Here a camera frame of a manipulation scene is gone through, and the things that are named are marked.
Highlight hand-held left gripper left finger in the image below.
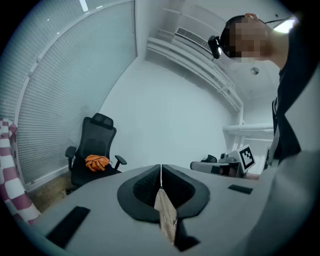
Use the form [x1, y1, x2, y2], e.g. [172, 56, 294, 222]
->
[32, 164, 174, 256]

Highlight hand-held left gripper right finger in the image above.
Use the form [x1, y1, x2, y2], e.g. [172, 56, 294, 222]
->
[161, 164, 273, 256]

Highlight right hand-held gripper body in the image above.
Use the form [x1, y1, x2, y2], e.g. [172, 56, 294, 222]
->
[211, 144, 256, 179]

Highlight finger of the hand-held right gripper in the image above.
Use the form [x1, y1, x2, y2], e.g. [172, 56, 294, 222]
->
[189, 161, 213, 174]
[200, 154, 218, 164]

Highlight orange backpack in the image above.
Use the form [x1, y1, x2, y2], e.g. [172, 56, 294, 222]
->
[84, 154, 111, 173]

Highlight black mesh office chair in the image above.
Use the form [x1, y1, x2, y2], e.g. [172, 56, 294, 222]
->
[65, 112, 128, 195]

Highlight person's right forearm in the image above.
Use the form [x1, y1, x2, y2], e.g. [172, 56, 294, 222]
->
[243, 171, 261, 181]

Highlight white horizontal pipe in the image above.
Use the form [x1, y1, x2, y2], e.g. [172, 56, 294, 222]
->
[222, 123, 275, 136]

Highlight person's black clothing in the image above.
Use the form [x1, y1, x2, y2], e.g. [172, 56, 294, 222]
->
[271, 14, 320, 163]

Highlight pink white checkered table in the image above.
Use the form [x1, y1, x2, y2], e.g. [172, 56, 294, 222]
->
[0, 118, 42, 226]

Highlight white ceiling pipes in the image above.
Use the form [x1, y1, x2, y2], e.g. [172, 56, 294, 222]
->
[146, 36, 245, 112]

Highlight person's head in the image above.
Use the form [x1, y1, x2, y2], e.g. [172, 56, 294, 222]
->
[219, 12, 288, 69]

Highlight white air vent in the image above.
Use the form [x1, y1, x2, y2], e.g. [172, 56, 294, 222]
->
[174, 26, 214, 52]

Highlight grey window blind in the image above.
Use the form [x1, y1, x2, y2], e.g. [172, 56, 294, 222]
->
[17, 1, 138, 187]
[0, 0, 83, 121]

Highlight grey shoulder strap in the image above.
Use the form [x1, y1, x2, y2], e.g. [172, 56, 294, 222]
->
[266, 94, 281, 166]

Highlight black head-worn camera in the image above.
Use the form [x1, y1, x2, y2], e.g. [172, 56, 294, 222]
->
[207, 35, 223, 60]

